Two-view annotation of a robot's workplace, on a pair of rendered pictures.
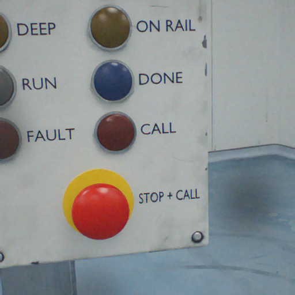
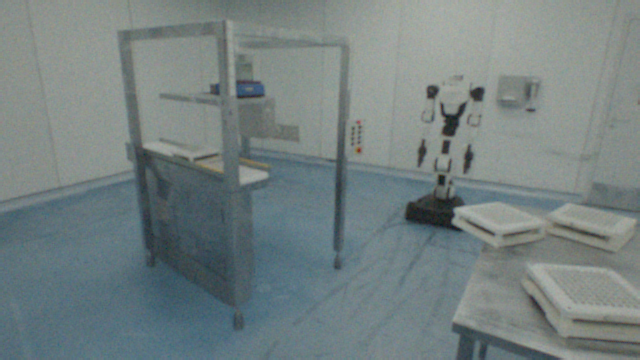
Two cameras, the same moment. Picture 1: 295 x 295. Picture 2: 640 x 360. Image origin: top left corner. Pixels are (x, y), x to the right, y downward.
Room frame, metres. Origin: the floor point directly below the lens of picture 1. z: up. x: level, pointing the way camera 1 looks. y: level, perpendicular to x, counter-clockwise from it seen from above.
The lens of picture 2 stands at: (-1.53, 1.95, 1.50)
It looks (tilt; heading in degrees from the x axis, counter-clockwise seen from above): 17 degrees down; 320
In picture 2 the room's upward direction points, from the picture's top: 1 degrees clockwise
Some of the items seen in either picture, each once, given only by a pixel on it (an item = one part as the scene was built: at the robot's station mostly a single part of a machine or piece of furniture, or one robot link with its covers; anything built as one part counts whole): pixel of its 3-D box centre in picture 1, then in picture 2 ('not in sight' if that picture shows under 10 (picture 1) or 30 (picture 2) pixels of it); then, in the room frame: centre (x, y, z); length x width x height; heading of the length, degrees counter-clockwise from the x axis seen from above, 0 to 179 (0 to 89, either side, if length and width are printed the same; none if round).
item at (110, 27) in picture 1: (110, 27); not in sight; (0.33, 0.02, 1.08); 0.03 x 0.01 x 0.03; 100
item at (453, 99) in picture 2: not in sight; (454, 100); (0.56, -1.54, 1.23); 0.34 x 0.30 x 0.36; 22
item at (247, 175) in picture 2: not in sight; (188, 161); (0.99, 1.01, 0.87); 1.35 x 0.25 x 0.05; 10
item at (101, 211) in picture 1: (99, 205); not in sight; (0.33, 0.04, 0.95); 0.04 x 0.04 x 0.04; 10
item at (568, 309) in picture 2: not in sight; (589, 290); (-1.32, 0.81, 0.95); 0.25 x 0.24 x 0.02; 134
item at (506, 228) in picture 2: not in sight; (499, 216); (-0.91, 0.48, 0.95); 0.25 x 0.24 x 0.02; 72
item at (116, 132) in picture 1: (116, 132); not in sight; (0.33, 0.02, 1.01); 0.03 x 0.01 x 0.03; 100
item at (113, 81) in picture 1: (113, 81); not in sight; (0.33, 0.02, 1.04); 0.03 x 0.01 x 0.03; 100
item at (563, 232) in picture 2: not in sight; (588, 230); (-1.15, 0.20, 0.90); 0.24 x 0.24 x 0.02; 0
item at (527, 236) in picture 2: not in sight; (497, 228); (-0.91, 0.48, 0.90); 0.24 x 0.24 x 0.02; 72
